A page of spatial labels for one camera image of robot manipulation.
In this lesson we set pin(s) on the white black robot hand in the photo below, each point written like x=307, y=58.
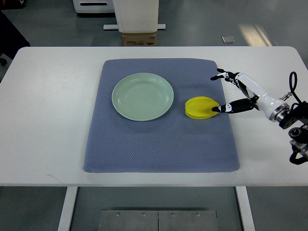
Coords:
x=255, y=97

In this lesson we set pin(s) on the yellow starfruit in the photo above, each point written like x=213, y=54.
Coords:
x=200, y=107

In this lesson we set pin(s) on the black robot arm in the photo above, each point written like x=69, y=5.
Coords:
x=295, y=118

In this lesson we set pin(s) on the small grey floor plate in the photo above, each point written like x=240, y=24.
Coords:
x=228, y=40

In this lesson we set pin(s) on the light green plate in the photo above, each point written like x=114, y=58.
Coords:
x=142, y=96

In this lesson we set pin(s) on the right white table leg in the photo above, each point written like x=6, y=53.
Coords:
x=245, y=209

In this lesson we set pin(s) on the white table leg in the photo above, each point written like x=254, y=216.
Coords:
x=245, y=209
x=68, y=208

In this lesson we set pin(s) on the cardboard box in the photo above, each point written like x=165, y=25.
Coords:
x=139, y=39

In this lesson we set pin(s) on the white column stand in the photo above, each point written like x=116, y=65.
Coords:
x=136, y=16

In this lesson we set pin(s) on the left white table leg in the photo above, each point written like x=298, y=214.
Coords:
x=68, y=208

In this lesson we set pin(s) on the white machine base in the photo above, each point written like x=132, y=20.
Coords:
x=93, y=6

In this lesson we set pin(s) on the metal base plate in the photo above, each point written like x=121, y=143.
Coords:
x=161, y=220

